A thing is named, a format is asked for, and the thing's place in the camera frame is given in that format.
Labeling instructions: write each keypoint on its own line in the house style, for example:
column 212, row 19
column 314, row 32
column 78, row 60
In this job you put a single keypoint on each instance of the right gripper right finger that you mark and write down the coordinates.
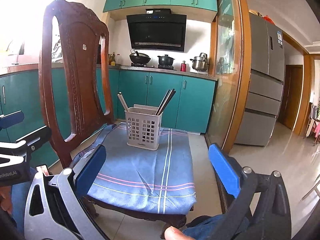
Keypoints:
column 260, row 209

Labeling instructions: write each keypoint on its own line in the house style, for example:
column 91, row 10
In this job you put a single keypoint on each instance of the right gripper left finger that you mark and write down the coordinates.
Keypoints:
column 54, row 209

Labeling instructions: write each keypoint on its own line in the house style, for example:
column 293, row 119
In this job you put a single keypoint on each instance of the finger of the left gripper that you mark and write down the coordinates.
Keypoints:
column 11, row 119
column 27, row 144

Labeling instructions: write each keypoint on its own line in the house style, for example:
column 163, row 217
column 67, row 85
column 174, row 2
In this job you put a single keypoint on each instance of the cream chopstick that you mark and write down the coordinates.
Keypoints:
column 122, row 100

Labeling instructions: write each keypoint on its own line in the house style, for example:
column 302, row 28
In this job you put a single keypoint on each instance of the black chopstick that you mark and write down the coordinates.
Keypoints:
column 162, row 102
column 172, row 93

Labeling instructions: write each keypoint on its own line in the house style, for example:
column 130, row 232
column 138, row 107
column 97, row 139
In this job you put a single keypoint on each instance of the blue jeans leg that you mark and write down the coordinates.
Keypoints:
column 201, row 227

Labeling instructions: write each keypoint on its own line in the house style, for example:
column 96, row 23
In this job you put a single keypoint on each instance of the carved wooden chair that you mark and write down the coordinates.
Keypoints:
column 84, row 43

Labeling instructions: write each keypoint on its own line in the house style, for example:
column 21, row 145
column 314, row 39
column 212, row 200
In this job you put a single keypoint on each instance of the blue striped cloth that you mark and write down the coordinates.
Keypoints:
column 159, row 181

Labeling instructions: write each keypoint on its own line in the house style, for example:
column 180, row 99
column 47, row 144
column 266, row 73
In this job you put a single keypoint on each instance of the white plastic utensil basket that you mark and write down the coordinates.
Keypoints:
column 143, row 127

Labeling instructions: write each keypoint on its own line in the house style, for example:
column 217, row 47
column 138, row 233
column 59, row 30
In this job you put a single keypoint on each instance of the brown wooden room door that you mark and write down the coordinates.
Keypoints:
column 291, row 95

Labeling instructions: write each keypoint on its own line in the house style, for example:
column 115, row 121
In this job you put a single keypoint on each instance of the wooden glass sliding door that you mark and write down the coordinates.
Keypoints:
column 230, row 63

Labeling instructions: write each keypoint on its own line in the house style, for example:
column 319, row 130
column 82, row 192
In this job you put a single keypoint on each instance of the black wok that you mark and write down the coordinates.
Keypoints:
column 139, row 58

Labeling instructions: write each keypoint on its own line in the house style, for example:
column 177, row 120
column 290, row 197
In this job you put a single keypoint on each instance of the silver refrigerator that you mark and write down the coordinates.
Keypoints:
column 266, row 83

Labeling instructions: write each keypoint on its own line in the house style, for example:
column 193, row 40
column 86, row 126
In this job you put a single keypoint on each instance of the black cooking pot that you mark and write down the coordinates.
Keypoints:
column 165, row 60

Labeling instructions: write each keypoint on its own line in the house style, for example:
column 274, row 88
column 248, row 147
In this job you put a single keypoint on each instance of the steel stock pot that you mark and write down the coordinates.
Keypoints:
column 200, row 63

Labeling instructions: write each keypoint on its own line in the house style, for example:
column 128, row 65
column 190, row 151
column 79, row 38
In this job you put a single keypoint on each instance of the red thermos bottle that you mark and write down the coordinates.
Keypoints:
column 183, row 66

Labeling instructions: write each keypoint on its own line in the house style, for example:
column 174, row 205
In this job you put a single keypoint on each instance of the black range hood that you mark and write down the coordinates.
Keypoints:
column 160, row 30

